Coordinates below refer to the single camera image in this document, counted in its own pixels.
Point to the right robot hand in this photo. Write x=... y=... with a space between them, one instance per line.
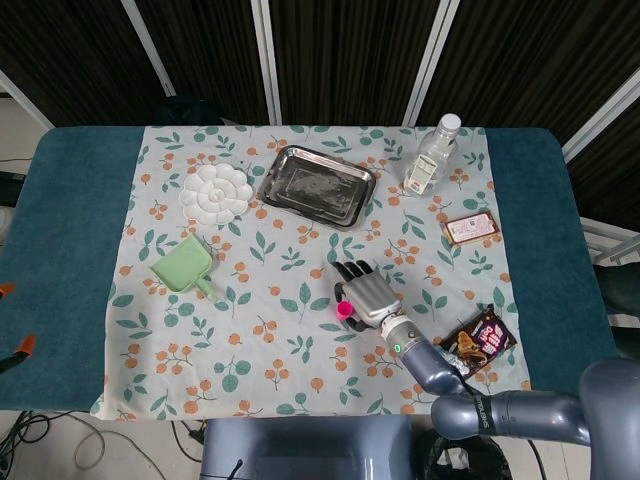
x=372 y=297

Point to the pink plastic cup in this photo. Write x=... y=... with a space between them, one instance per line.
x=344 y=310

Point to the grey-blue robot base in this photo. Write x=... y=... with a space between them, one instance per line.
x=305 y=450

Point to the brown chocolate snack bag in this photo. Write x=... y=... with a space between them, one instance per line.
x=480 y=340

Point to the small red cardboard box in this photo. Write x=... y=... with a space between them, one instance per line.
x=471 y=228

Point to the stainless steel tray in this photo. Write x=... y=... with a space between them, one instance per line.
x=315 y=187

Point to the floral print tablecloth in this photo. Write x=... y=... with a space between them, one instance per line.
x=250 y=350

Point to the clear plastic bottle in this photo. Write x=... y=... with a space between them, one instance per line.
x=430 y=160

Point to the white flower paint palette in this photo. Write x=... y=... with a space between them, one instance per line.
x=216 y=195

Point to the black trash bag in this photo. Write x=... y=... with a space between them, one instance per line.
x=465 y=462

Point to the green plastic dustpan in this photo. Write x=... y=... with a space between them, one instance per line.
x=182 y=265

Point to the black partition screen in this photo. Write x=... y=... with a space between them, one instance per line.
x=350 y=55

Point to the dark chair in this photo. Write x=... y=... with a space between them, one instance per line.
x=622 y=295

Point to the dark bag behind table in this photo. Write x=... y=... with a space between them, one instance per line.
x=187 y=110

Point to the teal table cover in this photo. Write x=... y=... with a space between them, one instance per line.
x=65 y=250

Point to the metal rack frame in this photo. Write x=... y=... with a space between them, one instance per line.
x=612 y=242

